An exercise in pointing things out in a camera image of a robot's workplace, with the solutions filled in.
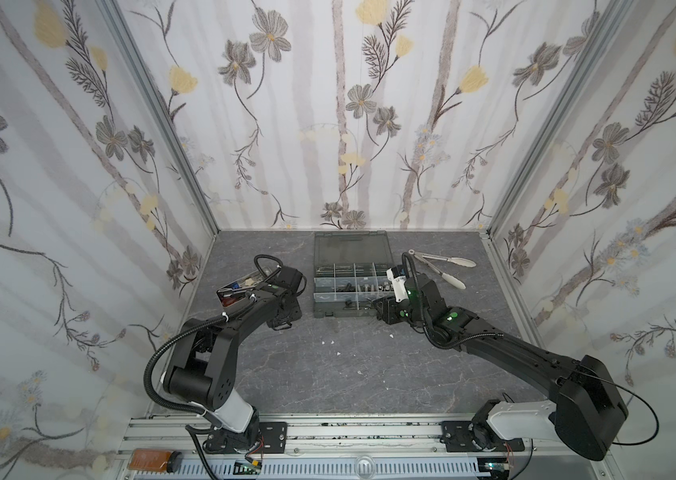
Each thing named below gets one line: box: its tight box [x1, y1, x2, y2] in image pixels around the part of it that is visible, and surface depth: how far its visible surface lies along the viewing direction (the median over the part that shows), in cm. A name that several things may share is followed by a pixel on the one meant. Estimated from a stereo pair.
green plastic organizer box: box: [313, 230, 394, 319], surface depth 103 cm
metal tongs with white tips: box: [408, 249, 476, 290], surface depth 113 cm
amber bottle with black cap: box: [128, 448, 184, 474], surface depth 69 cm
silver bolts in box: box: [357, 284, 377, 292], surface depth 103 cm
